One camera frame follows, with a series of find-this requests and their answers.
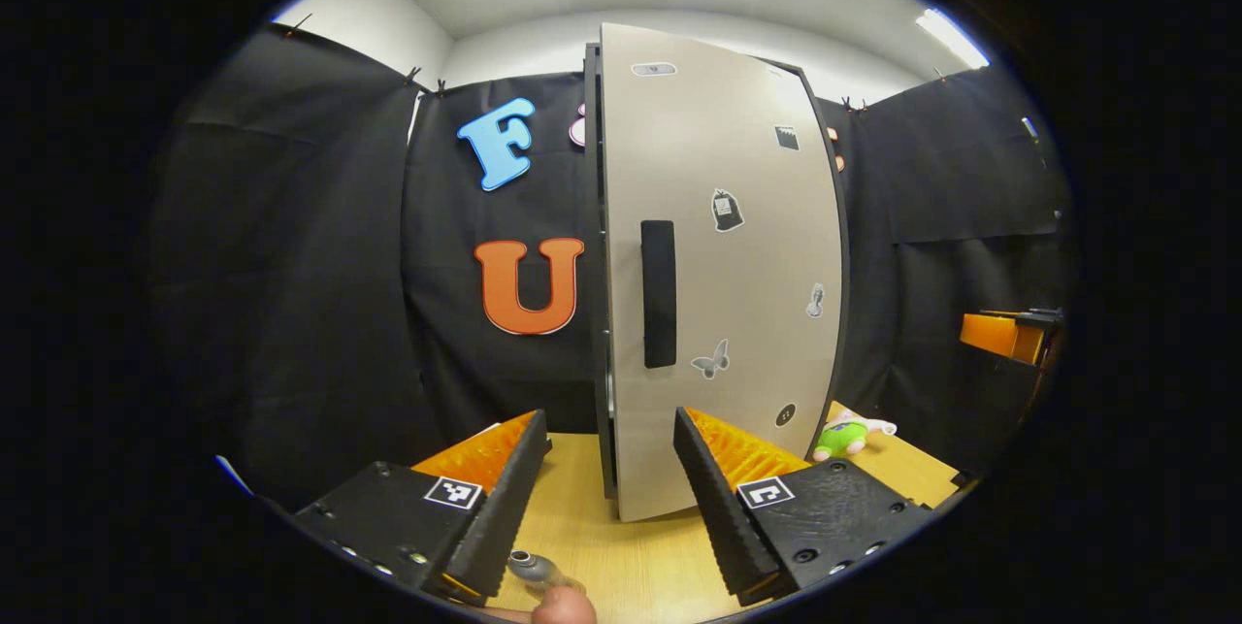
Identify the small clear bottle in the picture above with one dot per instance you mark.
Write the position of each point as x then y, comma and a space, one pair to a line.
534, 568

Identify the narrow ceiling light panel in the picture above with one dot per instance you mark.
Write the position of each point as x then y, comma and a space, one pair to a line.
953, 38

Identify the green pink plush toy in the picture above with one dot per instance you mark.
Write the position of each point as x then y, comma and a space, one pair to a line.
844, 437

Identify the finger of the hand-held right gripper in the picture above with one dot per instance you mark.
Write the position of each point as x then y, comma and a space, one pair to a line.
999, 338

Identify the beige cabinet door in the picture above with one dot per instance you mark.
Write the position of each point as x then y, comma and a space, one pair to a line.
757, 265

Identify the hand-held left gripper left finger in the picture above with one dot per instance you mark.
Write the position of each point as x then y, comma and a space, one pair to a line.
505, 508

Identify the black backdrop cloth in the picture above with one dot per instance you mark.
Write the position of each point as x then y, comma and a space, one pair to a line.
291, 265

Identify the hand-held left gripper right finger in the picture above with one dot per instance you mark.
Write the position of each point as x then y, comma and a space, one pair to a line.
723, 508

